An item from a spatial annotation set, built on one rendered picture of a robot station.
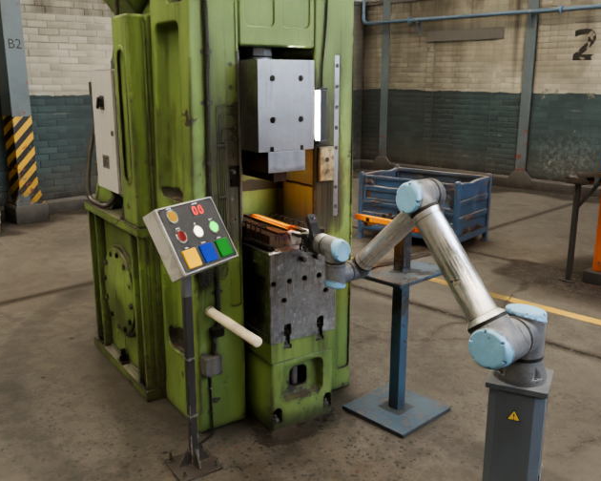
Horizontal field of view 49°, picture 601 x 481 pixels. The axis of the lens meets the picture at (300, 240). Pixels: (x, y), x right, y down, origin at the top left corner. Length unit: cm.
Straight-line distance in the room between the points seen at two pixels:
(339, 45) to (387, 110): 881
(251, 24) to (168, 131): 66
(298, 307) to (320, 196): 59
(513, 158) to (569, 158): 89
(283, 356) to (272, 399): 22
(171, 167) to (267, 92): 67
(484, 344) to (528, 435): 44
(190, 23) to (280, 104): 51
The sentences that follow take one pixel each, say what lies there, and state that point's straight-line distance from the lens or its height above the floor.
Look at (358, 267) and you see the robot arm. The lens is 286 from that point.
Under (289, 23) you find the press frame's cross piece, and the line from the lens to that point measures 317.
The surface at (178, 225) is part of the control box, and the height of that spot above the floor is 113.
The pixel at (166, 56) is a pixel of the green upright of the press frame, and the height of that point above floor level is 178.
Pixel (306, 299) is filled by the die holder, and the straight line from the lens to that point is 314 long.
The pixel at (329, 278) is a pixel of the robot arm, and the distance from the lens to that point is 280.
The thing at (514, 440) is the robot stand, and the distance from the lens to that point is 265.
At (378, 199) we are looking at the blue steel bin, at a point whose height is 44.
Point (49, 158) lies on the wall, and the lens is 884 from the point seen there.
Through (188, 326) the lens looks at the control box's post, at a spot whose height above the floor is 67.
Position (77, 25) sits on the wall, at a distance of 902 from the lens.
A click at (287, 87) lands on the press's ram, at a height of 165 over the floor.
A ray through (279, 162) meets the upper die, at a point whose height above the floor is 131.
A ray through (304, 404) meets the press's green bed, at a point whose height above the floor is 10.
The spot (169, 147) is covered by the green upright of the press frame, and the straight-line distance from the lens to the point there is 328.
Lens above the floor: 169
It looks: 14 degrees down
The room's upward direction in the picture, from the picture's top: straight up
